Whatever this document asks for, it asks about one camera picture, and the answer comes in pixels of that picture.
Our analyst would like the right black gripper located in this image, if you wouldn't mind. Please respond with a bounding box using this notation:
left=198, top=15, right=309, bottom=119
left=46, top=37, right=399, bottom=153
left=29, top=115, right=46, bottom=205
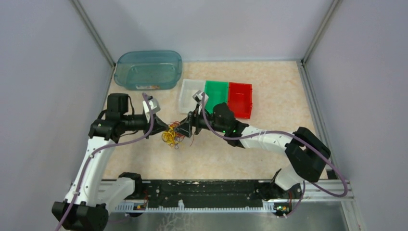
left=174, top=103, right=227, bottom=138

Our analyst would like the coloured wire bundle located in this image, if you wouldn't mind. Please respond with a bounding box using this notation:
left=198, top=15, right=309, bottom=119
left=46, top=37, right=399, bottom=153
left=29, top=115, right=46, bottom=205
left=161, top=120, right=195, bottom=150

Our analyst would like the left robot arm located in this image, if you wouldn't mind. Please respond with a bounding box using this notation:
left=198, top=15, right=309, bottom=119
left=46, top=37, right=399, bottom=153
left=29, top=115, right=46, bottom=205
left=51, top=93, right=168, bottom=231

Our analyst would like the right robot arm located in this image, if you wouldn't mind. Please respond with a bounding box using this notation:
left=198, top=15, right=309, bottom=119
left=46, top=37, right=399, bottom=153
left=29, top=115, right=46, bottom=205
left=175, top=103, right=331, bottom=198

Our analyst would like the white plastic bin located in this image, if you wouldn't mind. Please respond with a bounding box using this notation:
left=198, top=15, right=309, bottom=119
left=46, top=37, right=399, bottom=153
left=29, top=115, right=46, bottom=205
left=178, top=79, right=205, bottom=114

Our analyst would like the green plastic bin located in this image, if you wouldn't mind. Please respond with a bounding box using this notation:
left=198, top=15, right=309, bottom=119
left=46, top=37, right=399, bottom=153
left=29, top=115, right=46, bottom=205
left=204, top=80, right=229, bottom=114

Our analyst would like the blue transparent plastic tub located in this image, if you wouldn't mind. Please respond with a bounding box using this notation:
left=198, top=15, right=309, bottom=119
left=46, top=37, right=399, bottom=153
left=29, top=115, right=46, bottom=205
left=114, top=51, right=183, bottom=90

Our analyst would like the red plastic bin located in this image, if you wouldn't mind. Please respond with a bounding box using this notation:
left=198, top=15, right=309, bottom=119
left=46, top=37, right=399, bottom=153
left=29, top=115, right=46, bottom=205
left=227, top=82, right=253, bottom=119

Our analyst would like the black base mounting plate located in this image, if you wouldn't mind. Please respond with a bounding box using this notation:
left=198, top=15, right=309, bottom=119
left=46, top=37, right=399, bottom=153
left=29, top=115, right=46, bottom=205
left=126, top=180, right=299, bottom=208

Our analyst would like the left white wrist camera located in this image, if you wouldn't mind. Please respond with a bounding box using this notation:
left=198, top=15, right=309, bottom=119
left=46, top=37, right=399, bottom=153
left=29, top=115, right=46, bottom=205
left=142, top=98, right=160, bottom=122

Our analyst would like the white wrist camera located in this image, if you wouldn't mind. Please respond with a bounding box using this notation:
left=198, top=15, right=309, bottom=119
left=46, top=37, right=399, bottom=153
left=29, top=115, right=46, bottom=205
left=192, top=90, right=209, bottom=105
left=142, top=98, right=160, bottom=122

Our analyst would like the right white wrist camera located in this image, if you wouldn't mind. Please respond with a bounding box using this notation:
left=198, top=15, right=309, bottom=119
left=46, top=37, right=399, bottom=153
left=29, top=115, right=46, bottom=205
left=192, top=90, right=209, bottom=105

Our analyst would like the white slotted cable duct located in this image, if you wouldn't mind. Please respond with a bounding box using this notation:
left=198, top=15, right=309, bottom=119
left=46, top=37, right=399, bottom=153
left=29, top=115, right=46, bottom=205
left=111, top=202, right=276, bottom=214

